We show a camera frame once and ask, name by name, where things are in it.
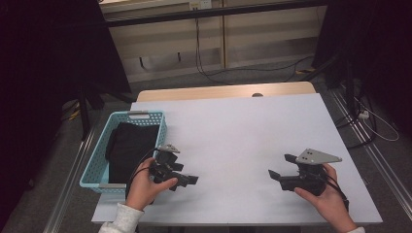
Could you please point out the aluminium floor rail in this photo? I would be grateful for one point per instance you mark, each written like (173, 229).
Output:
(69, 184)
(382, 161)

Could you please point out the black horizontal bar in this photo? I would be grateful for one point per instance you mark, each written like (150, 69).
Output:
(210, 12)

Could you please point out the yellow floor tape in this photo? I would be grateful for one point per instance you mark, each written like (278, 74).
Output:
(306, 70)

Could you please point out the black curtain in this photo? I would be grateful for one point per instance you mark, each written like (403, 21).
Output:
(39, 64)
(382, 48)

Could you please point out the light blue plastic basket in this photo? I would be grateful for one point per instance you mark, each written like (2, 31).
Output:
(97, 168)

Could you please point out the person's right hand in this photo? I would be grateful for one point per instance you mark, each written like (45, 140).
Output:
(332, 205)

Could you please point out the person's left hand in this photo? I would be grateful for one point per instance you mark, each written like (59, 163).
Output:
(142, 191)

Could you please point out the black shorts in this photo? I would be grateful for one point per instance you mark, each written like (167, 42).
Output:
(129, 152)

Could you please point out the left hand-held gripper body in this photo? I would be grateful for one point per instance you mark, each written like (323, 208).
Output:
(163, 171)

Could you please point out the white wall socket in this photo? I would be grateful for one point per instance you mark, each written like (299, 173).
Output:
(200, 4)

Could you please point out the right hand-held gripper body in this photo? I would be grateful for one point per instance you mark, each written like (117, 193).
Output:
(307, 181)

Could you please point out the white table mat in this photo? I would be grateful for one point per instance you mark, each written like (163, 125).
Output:
(226, 136)

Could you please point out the white power plug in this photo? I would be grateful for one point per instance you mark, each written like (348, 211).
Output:
(364, 114)

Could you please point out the black stand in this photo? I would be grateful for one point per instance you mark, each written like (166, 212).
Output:
(85, 116)
(349, 87)

